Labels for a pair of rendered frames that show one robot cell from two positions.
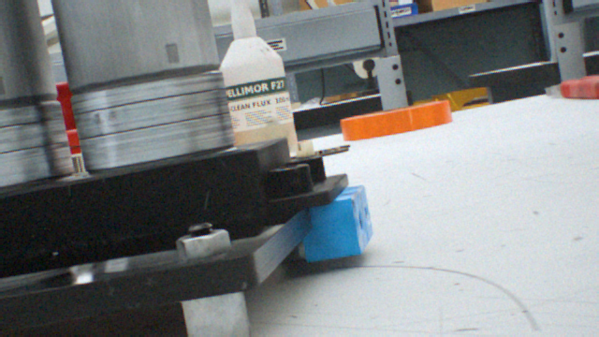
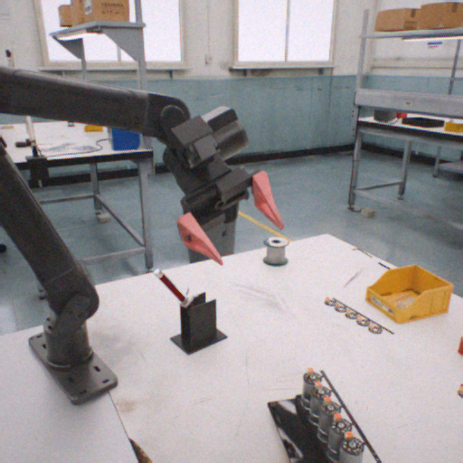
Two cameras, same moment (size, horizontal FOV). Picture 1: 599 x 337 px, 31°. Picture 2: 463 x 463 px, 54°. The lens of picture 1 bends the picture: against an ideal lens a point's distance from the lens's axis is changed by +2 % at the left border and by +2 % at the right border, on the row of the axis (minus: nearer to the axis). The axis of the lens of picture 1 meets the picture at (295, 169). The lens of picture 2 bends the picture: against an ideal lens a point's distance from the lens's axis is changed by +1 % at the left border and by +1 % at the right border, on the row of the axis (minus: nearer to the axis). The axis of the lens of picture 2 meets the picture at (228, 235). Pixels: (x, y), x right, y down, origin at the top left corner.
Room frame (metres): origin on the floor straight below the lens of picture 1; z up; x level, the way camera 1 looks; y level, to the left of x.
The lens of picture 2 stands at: (-0.09, -0.28, 1.20)
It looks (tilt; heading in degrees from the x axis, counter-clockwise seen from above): 21 degrees down; 68
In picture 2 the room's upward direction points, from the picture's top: straight up
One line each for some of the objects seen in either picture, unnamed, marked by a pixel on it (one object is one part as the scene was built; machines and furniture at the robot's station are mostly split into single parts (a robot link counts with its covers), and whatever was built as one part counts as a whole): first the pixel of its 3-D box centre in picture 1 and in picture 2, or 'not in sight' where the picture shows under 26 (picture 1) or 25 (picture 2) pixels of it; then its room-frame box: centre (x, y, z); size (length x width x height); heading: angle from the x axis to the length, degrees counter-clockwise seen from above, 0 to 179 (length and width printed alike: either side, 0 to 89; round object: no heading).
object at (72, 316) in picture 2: not in sight; (68, 302); (-0.09, 0.38, 0.85); 0.09 x 0.06 x 0.06; 92
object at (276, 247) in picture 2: not in sight; (276, 250); (0.38, 0.60, 0.78); 0.06 x 0.06 x 0.05
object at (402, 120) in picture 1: (396, 120); not in sight; (0.58, -0.06, 0.76); 0.06 x 0.06 x 0.01
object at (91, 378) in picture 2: not in sight; (68, 341); (-0.10, 0.37, 0.79); 0.20 x 0.07 x 0.08; 108
